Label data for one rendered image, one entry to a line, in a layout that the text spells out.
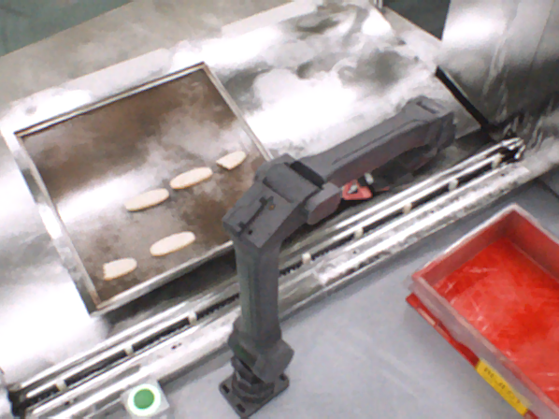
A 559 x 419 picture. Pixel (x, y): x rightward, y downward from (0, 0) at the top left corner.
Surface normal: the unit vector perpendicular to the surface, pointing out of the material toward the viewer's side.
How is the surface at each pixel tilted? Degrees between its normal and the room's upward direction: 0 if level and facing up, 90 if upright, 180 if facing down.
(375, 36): 10
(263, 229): 21
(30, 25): 0
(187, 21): 0
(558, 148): 90
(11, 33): 0
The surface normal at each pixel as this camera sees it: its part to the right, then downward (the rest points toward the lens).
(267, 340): 0.66, 0.44
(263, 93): 0.08, -0.51
